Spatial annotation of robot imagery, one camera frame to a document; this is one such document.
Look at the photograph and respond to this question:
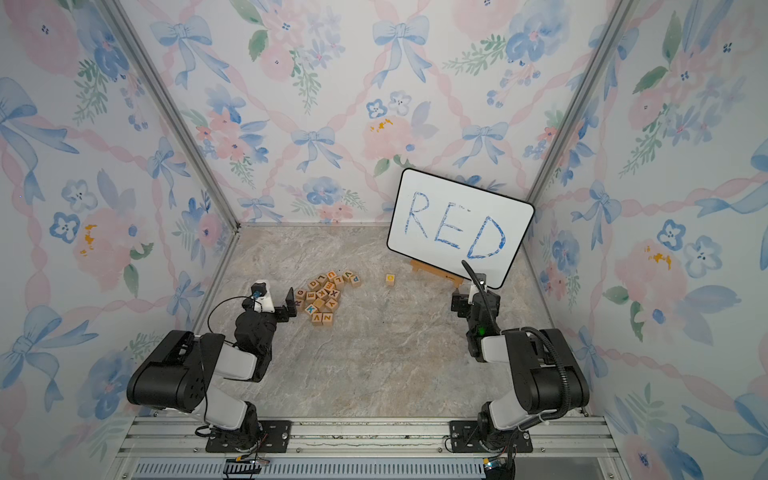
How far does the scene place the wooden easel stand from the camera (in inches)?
39.9

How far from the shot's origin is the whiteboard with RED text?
879mm

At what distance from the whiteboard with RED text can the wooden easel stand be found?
0.06 feet
